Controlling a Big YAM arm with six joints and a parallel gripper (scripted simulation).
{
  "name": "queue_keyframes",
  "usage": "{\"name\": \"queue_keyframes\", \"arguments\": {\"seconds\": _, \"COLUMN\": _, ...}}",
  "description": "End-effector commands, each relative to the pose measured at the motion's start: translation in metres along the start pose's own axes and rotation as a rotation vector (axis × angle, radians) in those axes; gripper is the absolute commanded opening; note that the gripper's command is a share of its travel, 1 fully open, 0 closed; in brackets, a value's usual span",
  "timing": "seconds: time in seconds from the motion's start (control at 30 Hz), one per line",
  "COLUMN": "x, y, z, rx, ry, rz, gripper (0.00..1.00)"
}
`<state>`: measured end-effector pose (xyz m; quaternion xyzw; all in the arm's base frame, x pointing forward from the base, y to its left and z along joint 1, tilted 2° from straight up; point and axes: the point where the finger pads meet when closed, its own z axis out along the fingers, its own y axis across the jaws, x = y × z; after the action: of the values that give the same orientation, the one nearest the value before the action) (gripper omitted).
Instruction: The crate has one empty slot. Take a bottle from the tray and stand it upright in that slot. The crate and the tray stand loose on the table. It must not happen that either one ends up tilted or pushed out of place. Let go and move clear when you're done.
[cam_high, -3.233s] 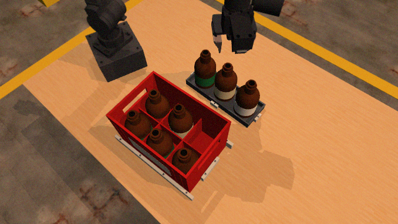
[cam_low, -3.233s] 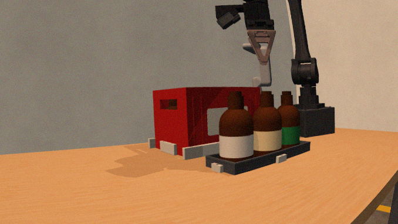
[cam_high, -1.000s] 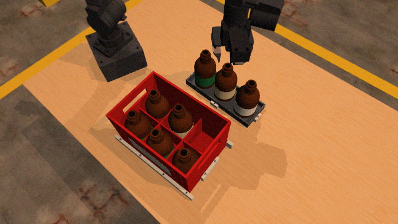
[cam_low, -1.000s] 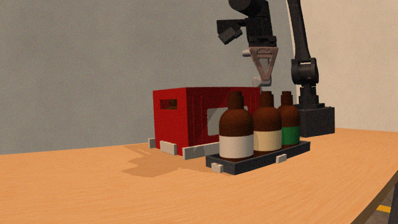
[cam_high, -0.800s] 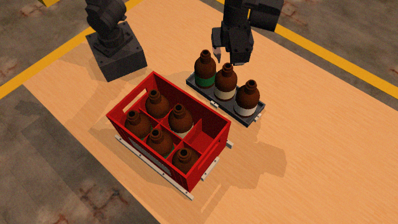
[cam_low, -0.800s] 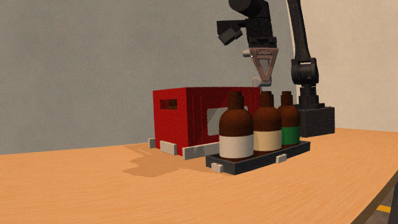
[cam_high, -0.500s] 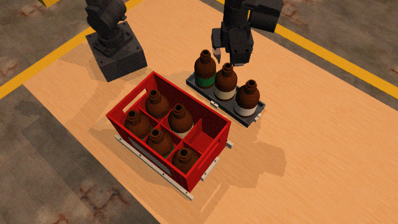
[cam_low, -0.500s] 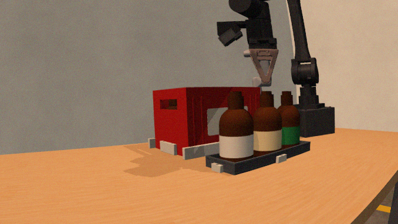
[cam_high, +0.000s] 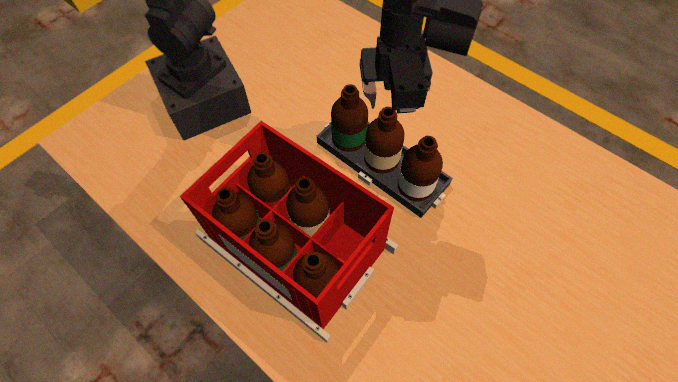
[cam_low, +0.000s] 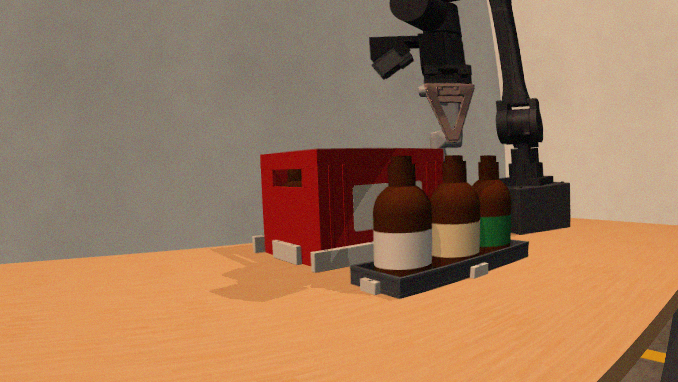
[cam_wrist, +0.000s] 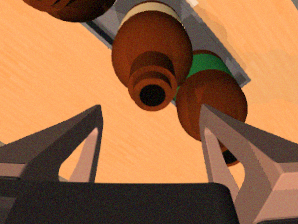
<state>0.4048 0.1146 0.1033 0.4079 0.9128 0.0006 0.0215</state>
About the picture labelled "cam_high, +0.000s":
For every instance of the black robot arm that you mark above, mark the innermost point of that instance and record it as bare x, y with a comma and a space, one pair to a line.
449, 26

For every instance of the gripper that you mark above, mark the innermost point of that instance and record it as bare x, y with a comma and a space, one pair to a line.
368, 70

